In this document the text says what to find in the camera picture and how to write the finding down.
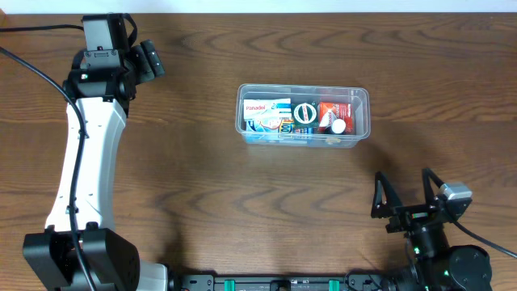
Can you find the blue toothpaste box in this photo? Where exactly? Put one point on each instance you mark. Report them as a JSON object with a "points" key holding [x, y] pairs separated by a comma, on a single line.
{"points": [[275, 129]]}

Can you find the clear plastic container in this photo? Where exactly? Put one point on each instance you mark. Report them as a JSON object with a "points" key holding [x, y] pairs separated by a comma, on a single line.
{"points": [[357, 97]]}

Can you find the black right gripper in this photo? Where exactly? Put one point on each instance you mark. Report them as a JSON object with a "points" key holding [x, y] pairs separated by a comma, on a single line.
{"points": [[413, 214]]}

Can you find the dark green small box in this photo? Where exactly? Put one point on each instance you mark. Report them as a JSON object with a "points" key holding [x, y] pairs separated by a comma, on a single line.
{"points": [[305, 115]]}

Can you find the red white medicine box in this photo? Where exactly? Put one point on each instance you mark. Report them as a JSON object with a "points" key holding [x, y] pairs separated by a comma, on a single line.
{"points": [[328, 112]]}

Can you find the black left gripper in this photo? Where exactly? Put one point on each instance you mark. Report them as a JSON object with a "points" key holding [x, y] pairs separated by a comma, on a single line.
{"points": [[146, 59]]}

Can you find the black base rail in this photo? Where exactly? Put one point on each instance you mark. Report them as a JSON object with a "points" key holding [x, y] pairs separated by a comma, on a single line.
{"points": [[351, 282]]}

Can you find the dark bottle white cap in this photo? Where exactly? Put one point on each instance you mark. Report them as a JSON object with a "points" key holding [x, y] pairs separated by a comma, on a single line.
{"points": [[337, 127]]}

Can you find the white Panadol box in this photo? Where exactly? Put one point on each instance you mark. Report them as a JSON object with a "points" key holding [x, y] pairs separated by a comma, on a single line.
{"points": [[257, 109]]}

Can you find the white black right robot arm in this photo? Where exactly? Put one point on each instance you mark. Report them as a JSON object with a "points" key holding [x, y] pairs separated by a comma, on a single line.
{"points": [[435, 265]]}

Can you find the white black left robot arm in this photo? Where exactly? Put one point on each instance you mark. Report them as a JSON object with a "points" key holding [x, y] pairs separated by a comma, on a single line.
{"points": [[79, 248]]}

